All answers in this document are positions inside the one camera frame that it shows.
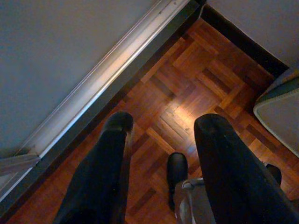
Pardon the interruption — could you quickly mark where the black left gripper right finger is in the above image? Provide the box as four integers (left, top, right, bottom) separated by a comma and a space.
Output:
193, 113, 299, 224

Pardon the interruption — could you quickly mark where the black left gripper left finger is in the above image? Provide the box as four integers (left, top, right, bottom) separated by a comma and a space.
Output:
52, 111, 134, 224

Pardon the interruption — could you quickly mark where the pale quilted mattress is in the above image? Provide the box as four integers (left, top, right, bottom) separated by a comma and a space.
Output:
253, 67, 299, 158

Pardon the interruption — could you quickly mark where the frosted glass sliding door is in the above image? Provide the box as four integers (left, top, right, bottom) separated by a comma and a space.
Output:
0, 0, 191, 203

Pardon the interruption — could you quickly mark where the dark skirting board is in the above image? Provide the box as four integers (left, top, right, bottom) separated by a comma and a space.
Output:
200, 3, 290, 79

